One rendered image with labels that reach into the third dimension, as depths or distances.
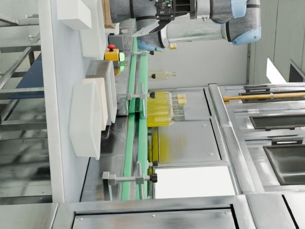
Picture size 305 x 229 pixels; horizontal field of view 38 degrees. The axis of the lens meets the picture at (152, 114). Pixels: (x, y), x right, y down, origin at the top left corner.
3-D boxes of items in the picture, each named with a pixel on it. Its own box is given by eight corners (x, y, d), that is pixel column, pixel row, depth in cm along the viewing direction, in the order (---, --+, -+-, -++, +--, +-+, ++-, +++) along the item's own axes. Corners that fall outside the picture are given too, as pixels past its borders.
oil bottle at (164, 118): (129, 128, 206) (174, 126, 205) (128, 117, 203) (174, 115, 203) (129, 122, 211) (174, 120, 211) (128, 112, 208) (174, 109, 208)
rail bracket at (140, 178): (88, 213, 140) (159, 210, 139) (81, 169, 132) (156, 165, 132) (90, 204, 144) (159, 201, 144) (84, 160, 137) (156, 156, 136)
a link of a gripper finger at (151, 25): (130, 33, 132) (153, 14, 131) (130, 36, 138) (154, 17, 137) (136, 42, 132) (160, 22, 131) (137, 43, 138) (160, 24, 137)
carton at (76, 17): (56, -3, 125) (77, -4, 125) (72, 11, 149) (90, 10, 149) (57, 19, 125) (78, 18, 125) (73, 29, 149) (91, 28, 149)
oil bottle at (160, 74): (135, 82, 286) (176, 79, 286) (135, 73, 283) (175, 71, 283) (135, 78, 291) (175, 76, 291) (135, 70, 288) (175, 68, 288)
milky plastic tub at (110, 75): (93, 126, 178) (114, 125, 178) (86, 74, 168) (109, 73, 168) (97, 108, 194) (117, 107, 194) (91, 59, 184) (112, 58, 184)
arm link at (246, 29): (141, 21, 203) (262, 7, 183) (143, 53, 204) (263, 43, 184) (130, 17, 192) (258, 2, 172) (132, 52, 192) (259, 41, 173)
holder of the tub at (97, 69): (93, 137, 181) (112, 136, 181) (85, 75, 169) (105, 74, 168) (97, 119, 196) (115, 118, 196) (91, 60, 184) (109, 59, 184)
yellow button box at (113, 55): (104, 66, 230) (118, 65, 230) (103, 52, 227) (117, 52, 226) (105, 62, 236) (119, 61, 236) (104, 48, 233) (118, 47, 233)
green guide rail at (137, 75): (127, 98, 198) (145, 97, 198) (127, 96, 198) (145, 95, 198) (137, 10, 355) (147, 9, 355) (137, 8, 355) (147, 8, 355)
